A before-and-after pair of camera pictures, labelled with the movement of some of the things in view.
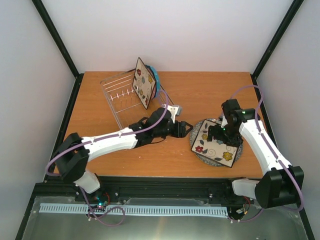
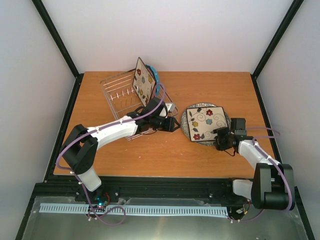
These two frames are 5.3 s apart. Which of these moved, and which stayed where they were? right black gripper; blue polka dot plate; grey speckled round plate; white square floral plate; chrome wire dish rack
Moved: grey speckled round plate
Stayed: blue polka dot plate; chrome wire dish rack; right black gripper; white square floral plate
